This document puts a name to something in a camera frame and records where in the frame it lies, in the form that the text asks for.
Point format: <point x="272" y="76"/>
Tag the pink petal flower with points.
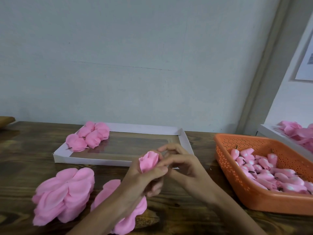
<point x="102" y="128"/>

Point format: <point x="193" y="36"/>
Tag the pile of pink petals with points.
<point x="296" y="132"/>

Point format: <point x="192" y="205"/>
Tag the grey door frame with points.
<point x="271" y="63"/>

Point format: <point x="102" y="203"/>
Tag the person's left hand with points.
<point x="139" y="183"/>

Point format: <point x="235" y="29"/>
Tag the group of finished pink roses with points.
<point x="76" y="142"/>

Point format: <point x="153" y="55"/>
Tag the stack of pink petals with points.
<point x="128" y="221"/>
<point x="62" y="195"/>

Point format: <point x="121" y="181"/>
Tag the person's right hand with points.
<point x="188" y="171"/>

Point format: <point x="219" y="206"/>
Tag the white shallow tray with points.
<point x="132" y="146"/>

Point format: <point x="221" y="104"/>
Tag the person's right forearm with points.
<point x="234" y="213"/>

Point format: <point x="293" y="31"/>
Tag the white paper notice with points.
<point x="305" y="61"/>

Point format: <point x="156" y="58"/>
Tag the pink rose buds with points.
<point x="261" y="172"/>

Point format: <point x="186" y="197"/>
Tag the orange plastic basket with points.
<point x="254" y="203"/>

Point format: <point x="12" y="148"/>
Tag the person's left forearm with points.
<point x="100" y="217"/>

